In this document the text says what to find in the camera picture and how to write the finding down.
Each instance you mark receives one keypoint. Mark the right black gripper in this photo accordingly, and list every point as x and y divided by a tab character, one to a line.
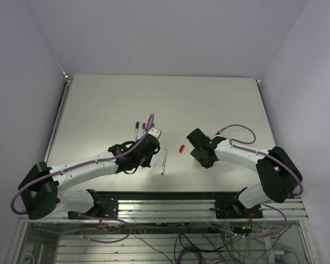
205	163

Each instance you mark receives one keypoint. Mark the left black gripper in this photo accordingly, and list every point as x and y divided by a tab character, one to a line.
147	162

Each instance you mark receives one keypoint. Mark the blue pen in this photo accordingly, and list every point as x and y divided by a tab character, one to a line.
136	134

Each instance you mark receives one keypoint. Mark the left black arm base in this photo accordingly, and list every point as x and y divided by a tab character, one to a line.
95	206

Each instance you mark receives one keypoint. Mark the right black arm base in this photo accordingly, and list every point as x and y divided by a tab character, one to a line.
227	206

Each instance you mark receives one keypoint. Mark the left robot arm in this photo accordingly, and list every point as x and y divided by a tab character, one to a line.
47	189

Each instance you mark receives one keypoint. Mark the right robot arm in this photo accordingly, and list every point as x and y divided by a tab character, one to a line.
279	177

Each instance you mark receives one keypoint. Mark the red pen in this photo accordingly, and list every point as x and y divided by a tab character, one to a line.
164	162

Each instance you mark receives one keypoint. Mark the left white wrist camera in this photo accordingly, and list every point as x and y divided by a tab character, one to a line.
155	132

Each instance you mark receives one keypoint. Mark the aluminium frame rail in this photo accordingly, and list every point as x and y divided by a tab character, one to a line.
152	211

